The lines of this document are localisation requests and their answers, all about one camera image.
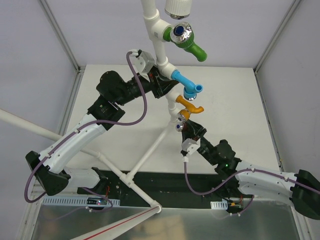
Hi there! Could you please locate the white PVC pipe frame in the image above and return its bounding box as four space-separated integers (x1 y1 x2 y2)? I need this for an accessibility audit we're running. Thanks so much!
0 0 181 240

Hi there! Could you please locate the brown water faucet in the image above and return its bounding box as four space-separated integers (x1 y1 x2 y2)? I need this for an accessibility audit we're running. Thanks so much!
175 121 191 132

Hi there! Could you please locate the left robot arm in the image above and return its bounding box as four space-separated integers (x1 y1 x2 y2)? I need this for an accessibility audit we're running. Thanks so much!
25 70 142 196

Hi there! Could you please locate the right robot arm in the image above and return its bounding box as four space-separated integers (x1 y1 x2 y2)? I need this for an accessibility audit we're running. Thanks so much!
175 120 320 220

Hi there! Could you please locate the orange water faucet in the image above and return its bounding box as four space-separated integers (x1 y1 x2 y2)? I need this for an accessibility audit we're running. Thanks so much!
175 95 205 123

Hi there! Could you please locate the blue water faucet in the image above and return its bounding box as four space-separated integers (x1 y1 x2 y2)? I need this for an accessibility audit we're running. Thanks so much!
171 70 204 101

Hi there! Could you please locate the green water faucet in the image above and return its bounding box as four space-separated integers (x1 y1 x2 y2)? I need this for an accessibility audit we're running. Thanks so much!
163 21 208 62

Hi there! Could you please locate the white water faucet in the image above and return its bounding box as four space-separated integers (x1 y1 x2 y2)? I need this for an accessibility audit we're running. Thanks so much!
164 0 193 20

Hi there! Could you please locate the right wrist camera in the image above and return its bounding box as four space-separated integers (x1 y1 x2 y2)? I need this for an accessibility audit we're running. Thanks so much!
181 138 201 157

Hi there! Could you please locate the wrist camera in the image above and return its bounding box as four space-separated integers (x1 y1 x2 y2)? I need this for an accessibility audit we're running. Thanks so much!
132 49 155 80
181 138 201 157

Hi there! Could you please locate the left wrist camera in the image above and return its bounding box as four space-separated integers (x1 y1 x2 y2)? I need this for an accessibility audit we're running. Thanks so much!
132 49 155 80

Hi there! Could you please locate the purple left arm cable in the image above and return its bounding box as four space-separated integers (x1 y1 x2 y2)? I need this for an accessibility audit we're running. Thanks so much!
24 51 149 204

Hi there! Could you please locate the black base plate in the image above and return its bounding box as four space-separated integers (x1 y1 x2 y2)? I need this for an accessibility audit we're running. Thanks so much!
91 170 251 209

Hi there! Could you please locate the right white cable duct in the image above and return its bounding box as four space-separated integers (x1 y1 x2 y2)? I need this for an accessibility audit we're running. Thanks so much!
210 200 228 210

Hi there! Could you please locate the white cable duct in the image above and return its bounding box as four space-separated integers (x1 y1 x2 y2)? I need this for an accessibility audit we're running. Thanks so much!
42 196 120 207
210 200 228 210

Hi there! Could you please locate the left aluminium frame post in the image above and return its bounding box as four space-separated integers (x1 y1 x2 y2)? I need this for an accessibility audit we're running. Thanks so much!
37 0 81 73

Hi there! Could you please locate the aluminium frame post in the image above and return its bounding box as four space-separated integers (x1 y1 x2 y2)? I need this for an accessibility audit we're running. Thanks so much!
37 0 81 73
253 0 304 76

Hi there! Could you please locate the left white cable duct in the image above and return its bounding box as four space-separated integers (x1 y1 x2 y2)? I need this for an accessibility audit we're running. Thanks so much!
42 196 120 207

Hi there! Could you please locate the right aluminium frame post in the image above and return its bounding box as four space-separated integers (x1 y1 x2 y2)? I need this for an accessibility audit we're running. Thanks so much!
253 0 304 76

